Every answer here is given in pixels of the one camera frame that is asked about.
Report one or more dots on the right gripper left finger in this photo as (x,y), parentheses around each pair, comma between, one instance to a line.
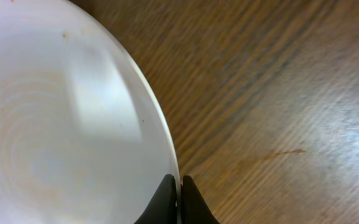
(162,207)

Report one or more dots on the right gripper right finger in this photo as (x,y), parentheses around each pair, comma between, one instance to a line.
(194,209)

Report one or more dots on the white plate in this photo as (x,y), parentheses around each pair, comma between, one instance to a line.
(82,136)

